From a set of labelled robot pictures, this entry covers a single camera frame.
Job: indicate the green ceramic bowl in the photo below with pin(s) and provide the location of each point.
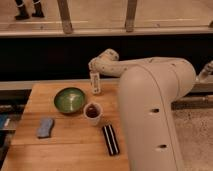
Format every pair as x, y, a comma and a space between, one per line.
69, 100

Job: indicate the left metal railing post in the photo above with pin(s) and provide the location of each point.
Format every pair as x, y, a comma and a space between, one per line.
65, 16

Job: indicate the right metal railing post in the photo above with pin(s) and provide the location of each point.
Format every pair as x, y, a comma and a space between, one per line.
130, 15

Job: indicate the person's dark boots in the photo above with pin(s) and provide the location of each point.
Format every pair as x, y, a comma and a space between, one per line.
23, 14

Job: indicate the white cup with dark liquid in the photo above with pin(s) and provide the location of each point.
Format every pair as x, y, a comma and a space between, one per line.
93, 113

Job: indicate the blue object at left edge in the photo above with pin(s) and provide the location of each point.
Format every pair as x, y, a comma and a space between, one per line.
4, 122

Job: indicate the metal railing post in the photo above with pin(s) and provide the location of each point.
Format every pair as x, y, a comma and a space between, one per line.
65, 16
130, 15

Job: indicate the cream fixture at right edge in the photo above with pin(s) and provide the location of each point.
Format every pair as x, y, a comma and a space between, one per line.
205, 72

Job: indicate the black striped rectangular block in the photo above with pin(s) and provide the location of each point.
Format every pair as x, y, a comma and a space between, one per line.
110, 139

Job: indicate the blue sponge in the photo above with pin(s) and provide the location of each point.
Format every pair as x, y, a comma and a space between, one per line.
45, 128

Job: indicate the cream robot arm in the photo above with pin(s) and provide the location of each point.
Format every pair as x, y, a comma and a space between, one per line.
146, 89

